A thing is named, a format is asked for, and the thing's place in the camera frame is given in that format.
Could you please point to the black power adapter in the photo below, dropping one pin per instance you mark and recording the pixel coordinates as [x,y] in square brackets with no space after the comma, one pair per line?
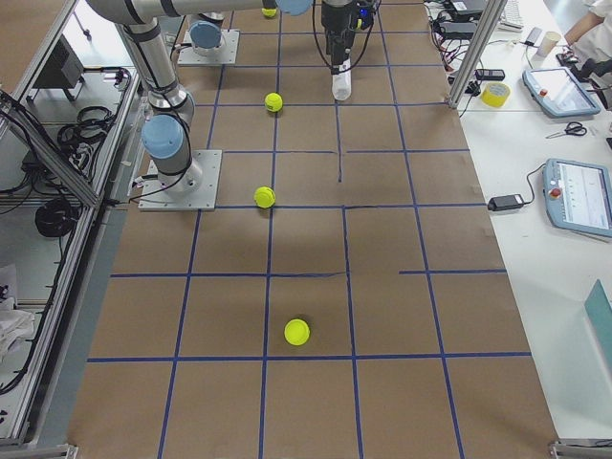
[505,202]

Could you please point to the upper teach pendant tablet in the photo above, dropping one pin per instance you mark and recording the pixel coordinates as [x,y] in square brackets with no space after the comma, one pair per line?
[559,93]

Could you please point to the white crumpled cloth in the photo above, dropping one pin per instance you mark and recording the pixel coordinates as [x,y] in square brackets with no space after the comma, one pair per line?
[16,325]

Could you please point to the tennis ball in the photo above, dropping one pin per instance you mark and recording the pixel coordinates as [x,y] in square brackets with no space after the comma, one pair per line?
[269,12]
[264,197]
[297,331]
[273,102]

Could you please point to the white blue tennis ball can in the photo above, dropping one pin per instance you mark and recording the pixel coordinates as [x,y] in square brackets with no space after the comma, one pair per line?
[342,82]

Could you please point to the aluminium frame post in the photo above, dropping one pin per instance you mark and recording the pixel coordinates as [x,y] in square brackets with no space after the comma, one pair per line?
[486,26]

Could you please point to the black remote device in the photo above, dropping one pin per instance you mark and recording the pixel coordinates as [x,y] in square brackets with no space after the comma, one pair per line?
[489,74]

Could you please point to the black handled scissors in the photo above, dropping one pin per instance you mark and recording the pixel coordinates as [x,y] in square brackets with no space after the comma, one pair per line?
[572,128]

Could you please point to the tennis ball far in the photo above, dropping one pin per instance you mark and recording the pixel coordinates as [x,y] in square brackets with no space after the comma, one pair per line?
[273,102]

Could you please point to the teach pendant tablet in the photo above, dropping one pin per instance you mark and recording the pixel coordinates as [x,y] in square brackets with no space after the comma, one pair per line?
[577,196]
[559,93]

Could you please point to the tennis ball near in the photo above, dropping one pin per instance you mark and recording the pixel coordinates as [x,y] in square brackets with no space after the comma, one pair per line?
[297,331]

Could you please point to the lower teach pendant tablet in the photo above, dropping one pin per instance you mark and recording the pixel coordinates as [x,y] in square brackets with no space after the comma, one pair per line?
[577,196]

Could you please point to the paper cup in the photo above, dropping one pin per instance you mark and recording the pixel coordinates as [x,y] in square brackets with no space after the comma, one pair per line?
[549,40]

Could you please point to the tennis ball middle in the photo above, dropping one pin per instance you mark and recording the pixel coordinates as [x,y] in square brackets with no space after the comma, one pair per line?
[264,197]

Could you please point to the yellow tape roll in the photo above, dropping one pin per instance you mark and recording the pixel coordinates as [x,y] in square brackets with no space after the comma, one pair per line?
[496,94]

